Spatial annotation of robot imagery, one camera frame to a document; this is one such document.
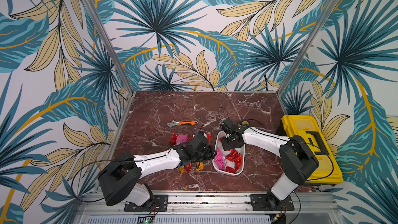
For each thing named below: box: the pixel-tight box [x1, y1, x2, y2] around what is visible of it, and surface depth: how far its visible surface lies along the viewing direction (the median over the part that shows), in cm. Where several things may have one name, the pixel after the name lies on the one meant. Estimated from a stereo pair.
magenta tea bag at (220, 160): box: [214, 147, 227, 171], surface depth 85 cm
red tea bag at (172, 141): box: [169, 133, 178, 146], surface depth 94 cm
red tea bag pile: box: [225, 149, 243, 174], surface depth 85 cm
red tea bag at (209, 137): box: [206, 134, 212, 146], surface depth 97 cm
